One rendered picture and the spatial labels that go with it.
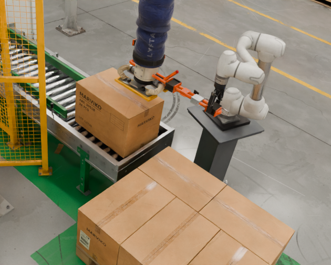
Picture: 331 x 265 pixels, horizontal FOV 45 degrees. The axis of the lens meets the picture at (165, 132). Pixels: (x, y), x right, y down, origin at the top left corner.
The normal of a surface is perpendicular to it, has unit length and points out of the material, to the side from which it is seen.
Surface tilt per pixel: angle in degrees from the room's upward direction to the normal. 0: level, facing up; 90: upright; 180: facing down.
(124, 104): 0
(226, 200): 0
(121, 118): 90
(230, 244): 0
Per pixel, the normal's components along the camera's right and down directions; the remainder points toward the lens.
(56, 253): 0.16, -0.76
